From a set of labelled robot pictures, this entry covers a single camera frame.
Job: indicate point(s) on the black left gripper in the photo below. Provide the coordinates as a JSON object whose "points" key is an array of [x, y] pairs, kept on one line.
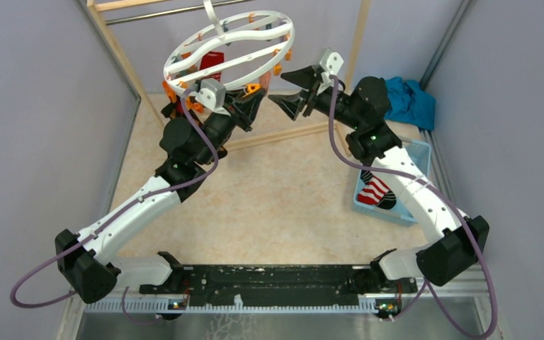
{"points": [[244, 109]]}

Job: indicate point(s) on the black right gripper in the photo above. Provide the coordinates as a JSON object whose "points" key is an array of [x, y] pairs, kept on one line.
{"points": [[291, 104]]}

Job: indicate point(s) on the white round clip hanger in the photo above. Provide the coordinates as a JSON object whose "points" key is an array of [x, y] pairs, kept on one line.
{"points": [[255, 43]]}

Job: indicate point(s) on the red snowflake sock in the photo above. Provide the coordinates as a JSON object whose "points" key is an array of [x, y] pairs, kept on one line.
{"points": [[212, 59]]}

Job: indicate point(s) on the black orange sock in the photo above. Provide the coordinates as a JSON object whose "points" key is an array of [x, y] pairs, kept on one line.
{"points": [[173, 109]]}

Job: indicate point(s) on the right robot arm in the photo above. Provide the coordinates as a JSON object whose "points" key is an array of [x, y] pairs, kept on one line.
{"points": [[454, 241]]}

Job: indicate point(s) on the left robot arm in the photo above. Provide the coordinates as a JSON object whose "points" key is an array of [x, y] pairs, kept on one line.
{"points": [[89, 258]]}

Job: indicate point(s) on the blue crumpled cloth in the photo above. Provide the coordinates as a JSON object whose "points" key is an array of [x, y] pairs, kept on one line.
{"points": [[410, 104]]}

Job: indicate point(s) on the black striped sock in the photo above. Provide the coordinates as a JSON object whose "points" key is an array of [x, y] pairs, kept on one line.
{"points": [[387, 199]]}

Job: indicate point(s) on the light blue perforated basket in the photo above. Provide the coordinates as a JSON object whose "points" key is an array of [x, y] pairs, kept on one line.
{"points": [[420, 152]]}

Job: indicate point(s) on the metal hanging rod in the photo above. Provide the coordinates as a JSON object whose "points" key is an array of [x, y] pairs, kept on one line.
{"points": [[188, 9]]}

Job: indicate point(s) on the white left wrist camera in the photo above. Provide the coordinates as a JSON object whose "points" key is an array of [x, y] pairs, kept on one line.
{"points": [[211, 94]]}

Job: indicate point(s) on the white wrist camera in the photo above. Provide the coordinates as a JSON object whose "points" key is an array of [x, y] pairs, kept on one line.
{"points": [[331, 61], [211, 94]]}

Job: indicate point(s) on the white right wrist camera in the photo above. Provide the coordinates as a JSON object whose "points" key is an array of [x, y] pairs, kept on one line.
{"points": [[331, 61]]}

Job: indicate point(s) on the light wooden rack frame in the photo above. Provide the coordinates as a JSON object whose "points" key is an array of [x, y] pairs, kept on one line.
{"points": [[141, 47]]}

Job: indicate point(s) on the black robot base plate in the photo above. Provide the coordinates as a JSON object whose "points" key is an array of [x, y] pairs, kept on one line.
{"points": [[277, 286]]}

